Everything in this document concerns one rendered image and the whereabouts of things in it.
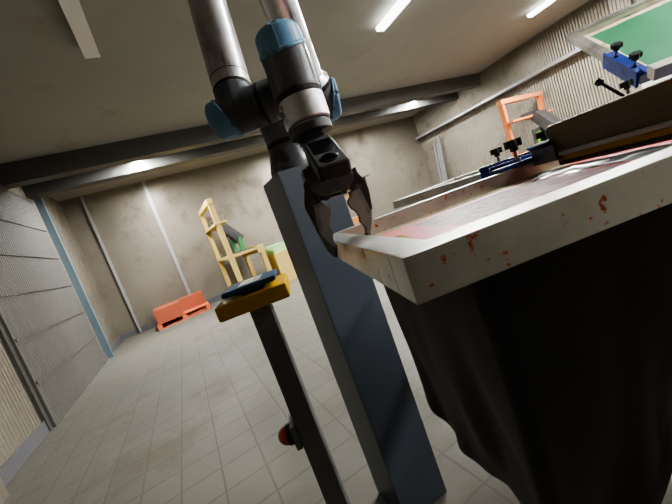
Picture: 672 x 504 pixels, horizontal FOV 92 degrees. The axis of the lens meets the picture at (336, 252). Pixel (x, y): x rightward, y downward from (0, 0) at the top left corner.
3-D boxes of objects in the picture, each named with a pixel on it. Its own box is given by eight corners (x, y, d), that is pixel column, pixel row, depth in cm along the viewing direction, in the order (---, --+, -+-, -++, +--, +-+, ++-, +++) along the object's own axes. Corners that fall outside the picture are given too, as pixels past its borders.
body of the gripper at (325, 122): (350, 193, 59) (327, 129, 58) (360, 188, 51) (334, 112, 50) (310, 207, 59) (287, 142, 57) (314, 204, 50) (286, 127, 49)
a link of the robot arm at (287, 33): (304, 34, 55) (293, 4, 47) (326, 99, 56) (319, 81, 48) (261, 53, 56) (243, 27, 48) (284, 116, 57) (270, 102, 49)
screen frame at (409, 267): (418, 306, 24) (402, 258, 24) (326, 251, 82) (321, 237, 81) (1124, 20, 33) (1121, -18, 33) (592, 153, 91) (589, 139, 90)
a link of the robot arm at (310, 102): (324, 83, 49) (273, 99, 48) (335, 113, 49) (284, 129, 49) (320, 102, 56) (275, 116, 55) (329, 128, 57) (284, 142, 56)
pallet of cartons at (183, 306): (209, 305, 762) (202, 289, 758) (211, 308, 696) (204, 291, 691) (160, 325, 718) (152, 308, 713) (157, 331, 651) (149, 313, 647)
